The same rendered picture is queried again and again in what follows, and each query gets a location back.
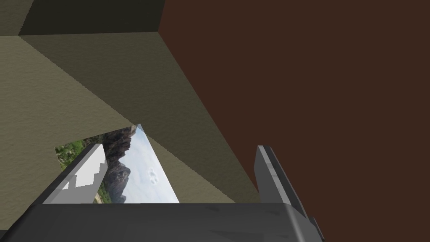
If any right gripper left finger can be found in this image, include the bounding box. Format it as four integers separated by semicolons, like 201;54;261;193
31;143;108;205

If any mountain landscape picture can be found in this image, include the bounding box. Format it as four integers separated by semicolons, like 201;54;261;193
55;124;180;204

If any dark brown door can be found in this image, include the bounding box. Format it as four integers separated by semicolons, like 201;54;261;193
157;0;430;242

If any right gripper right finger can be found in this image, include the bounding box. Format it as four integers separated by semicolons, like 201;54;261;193
253;145;308;218

